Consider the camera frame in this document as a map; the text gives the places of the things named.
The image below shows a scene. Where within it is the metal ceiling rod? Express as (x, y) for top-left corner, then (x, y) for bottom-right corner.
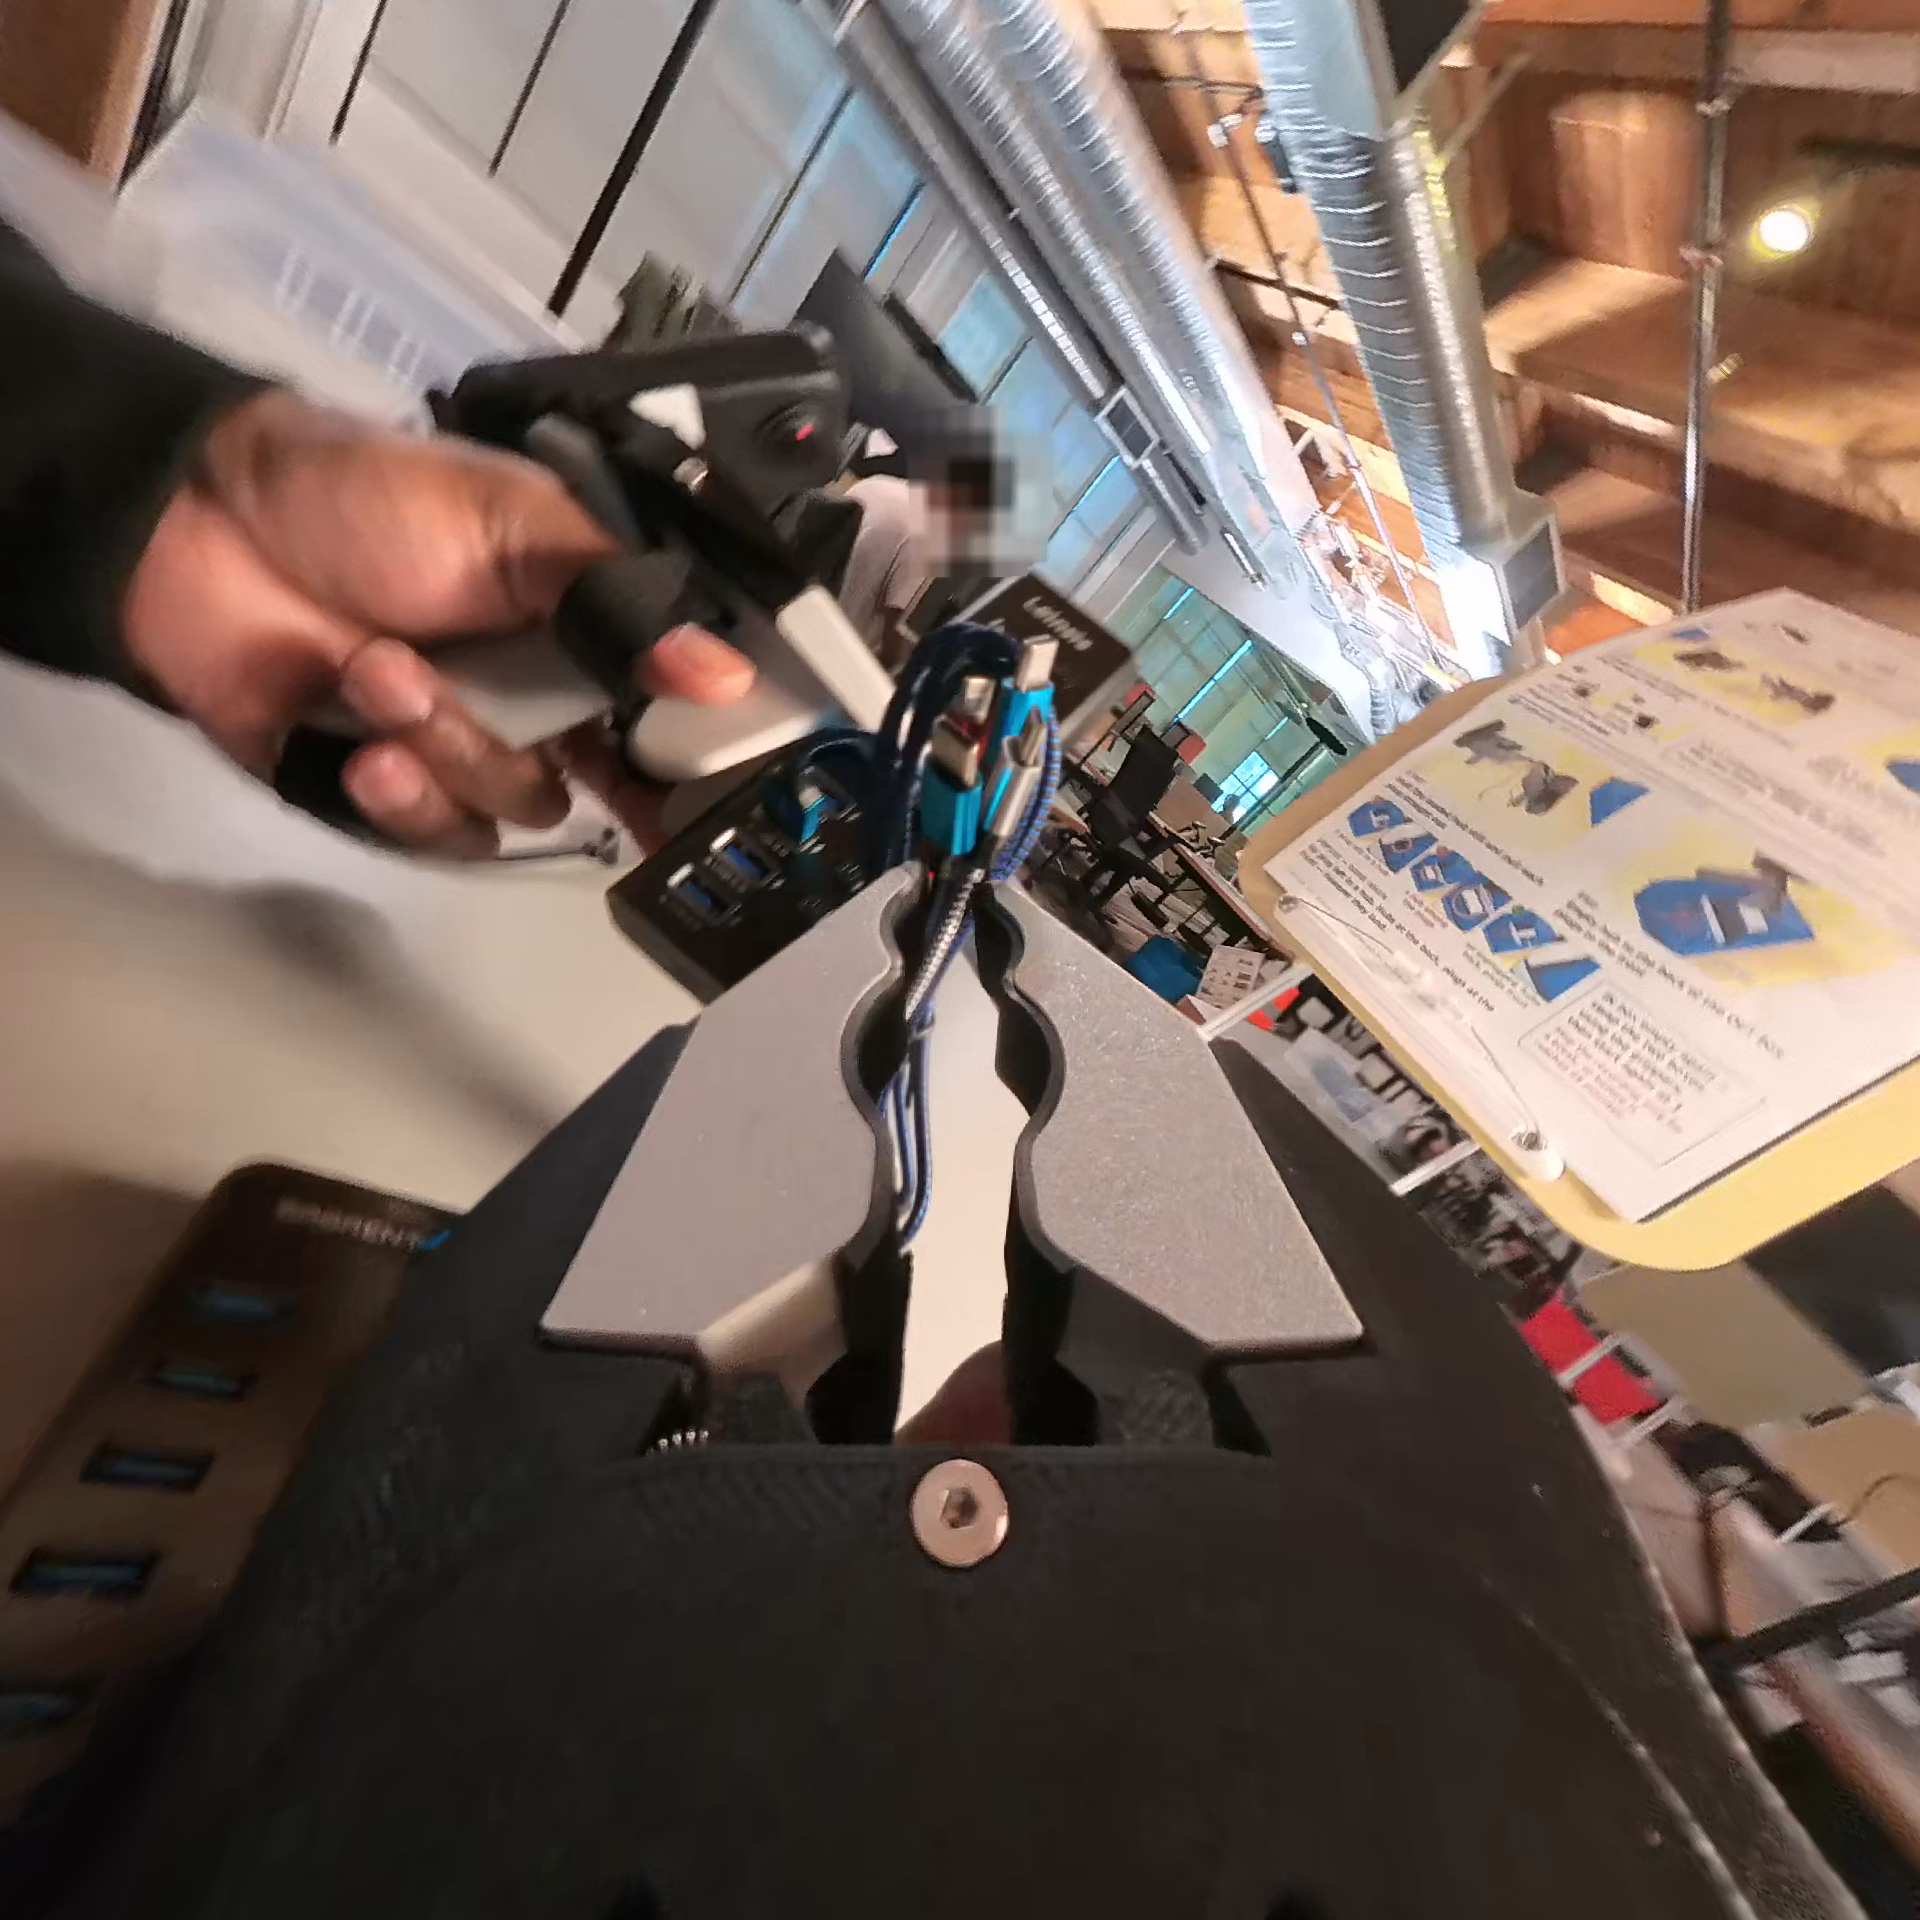
(1681, 0), (1741, 602)

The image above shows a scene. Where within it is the instruction sheet on clipboard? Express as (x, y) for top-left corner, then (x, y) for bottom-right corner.
(1237, 585), (1920, 1277)

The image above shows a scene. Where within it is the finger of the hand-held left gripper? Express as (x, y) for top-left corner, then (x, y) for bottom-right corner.
(773, 583), (905, 735)

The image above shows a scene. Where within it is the short black usb hub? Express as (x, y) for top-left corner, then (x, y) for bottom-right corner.
(608, 727), (917, 1003)

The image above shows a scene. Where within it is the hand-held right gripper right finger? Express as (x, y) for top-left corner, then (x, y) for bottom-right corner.
(977, 883), (1368, 1368)

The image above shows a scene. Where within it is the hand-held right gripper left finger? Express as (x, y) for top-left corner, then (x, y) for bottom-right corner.
(539, 866), (923, 1379)

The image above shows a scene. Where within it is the person's left hand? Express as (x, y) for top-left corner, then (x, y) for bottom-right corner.
(128, 399), (760, 860)

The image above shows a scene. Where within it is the slim silver ventilation duct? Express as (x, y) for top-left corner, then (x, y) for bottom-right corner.
(840, 0), (1279, 579)

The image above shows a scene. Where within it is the blue braided usb cable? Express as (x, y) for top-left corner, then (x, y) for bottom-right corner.
(780, 618), (1071, 1248)

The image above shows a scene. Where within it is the large black usb hub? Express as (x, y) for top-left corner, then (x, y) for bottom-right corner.
(0, 1161), (459, 1802)

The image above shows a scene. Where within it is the printed instruction sheet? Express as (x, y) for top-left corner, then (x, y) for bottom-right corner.
(1275, 591), (1920, 1226)

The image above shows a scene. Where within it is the person's right hand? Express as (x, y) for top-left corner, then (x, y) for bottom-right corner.
(896, 1339), (1017, 1445)

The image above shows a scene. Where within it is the wide silver ventilation duct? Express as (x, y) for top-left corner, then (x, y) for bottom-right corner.
(1245, 0), (1569, 634)

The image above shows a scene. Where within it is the duct vent grille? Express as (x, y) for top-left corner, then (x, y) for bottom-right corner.
(1371, 0), (1488, 92)
(1492, 516), (1569, 634)

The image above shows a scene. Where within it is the silver braided usb cable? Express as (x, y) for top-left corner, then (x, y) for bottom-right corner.
(891, 631), (1071, 1052)

